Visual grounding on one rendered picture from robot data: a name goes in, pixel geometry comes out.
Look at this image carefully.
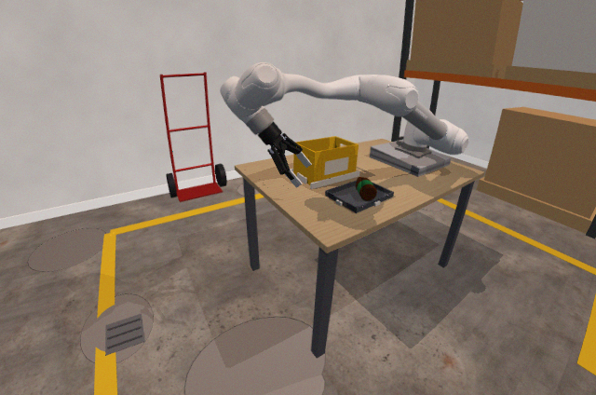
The yellow box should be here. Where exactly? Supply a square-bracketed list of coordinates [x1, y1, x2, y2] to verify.
[293, 136, 357, 185]

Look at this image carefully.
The brown bottle with green label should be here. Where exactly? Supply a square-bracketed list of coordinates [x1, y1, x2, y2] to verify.
[356, 177, 377, 201]

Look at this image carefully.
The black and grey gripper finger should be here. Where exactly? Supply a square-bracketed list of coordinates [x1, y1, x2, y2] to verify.
[281, 133, 312, 168]
[267, 142, 303, 187]

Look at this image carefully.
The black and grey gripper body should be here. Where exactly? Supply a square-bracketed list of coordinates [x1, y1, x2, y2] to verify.
[258, 122, 284, 152]

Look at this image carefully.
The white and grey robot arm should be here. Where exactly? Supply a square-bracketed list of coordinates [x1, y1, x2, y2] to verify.
[220, 62, 469, 158]

